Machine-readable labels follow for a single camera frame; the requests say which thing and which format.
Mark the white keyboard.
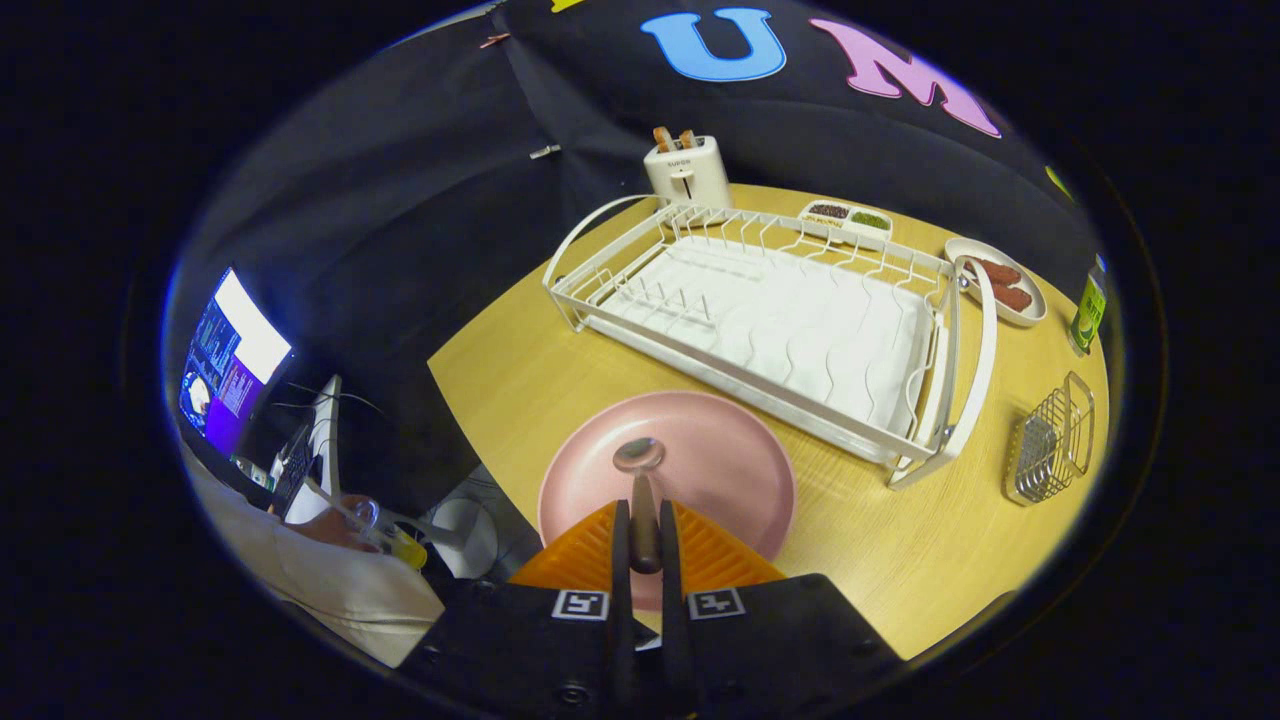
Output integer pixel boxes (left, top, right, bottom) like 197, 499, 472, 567
285, 375, 343, 521

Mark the white wire dish rack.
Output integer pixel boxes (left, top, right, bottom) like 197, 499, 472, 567
543, 194, 999, 491

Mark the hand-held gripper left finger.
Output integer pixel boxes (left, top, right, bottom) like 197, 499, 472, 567
398, 498, 636, 720

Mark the spoon with brown handle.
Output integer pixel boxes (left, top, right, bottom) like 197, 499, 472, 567
612, 437, 666, 575

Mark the silver wire basket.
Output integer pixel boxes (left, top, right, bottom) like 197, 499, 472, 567
1004, 371, 1097, 507

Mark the person's white clothing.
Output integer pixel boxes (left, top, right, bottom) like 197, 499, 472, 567
183, 445, 446, 668

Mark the white round base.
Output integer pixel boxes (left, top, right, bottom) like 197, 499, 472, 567
432, 497, 499, 581

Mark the pink plate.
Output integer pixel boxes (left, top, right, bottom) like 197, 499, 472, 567
537, 390, 798, 613

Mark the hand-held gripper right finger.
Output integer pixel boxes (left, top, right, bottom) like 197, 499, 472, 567
660, 498, 906, 716

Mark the black backdrop cloth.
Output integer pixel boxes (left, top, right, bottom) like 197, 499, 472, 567
165, 0, 1101, 511

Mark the computer monitor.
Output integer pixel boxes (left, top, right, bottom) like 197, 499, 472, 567
178, 266, 294, 459

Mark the beige oval plate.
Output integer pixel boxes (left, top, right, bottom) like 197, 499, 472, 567
944, 237, 1048, 329

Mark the green drink bottle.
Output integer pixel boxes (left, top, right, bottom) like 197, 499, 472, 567
1066, 253, 1109, 358

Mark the white toaster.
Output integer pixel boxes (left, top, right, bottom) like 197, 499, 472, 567
643, 135, 732, 209

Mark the white divided seasoning dish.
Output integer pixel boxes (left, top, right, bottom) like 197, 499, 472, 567
798, 199, 894, 241

